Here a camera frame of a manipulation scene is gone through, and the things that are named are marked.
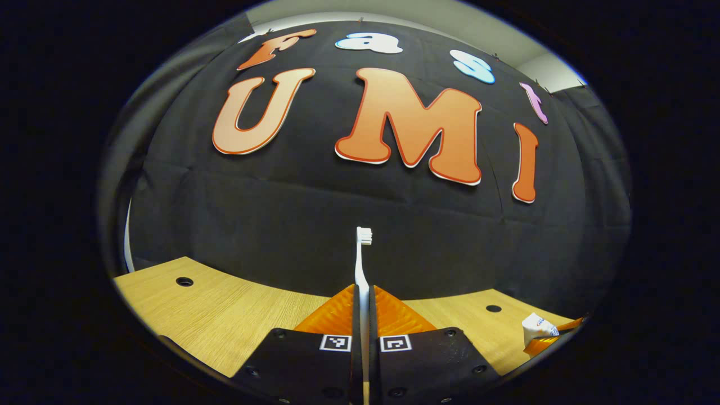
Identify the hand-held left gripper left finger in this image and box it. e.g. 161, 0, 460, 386
233, 284, 363, 405

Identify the white toothpaste tube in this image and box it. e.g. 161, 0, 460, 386
521, 313, 560, 348

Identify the white toothbrush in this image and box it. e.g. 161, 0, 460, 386
354, 227, 373, 405

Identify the wooden desktop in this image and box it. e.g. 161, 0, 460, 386
112, 256, 577, 405

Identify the black backdrop cloth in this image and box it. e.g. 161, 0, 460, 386
98, 14, 633, 320

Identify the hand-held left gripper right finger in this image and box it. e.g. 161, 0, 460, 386
368, 285, 501, 405

